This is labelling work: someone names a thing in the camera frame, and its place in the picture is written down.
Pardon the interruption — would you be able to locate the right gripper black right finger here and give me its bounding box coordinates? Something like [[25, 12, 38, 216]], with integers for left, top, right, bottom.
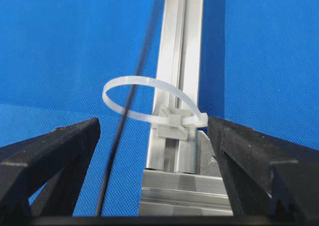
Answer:
[[207, 117, 319, 226]]

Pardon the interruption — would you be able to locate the blue mesh mat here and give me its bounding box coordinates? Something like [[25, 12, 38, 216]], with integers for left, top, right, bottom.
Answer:
[[0, 0, 319, 216]]

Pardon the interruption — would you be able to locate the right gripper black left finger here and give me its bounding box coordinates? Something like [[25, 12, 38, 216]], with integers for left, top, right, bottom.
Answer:
[[0, 118, 101, 226]]

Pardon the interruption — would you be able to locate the white zip tie loop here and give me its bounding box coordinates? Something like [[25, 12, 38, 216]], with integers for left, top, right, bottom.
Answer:
[[102, 75, 209, 132]]

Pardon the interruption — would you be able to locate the white zip tie mount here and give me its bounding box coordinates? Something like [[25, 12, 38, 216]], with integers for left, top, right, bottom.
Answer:
[[155, 105, 195, 141]]

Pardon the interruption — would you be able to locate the black wire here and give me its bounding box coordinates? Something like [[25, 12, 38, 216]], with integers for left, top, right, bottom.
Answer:
[[96, 0, 160, 217]]

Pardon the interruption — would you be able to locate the aluminium extrusion frame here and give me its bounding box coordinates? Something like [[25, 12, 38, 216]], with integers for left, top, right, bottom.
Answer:
[[138, 0, 234, 217]]

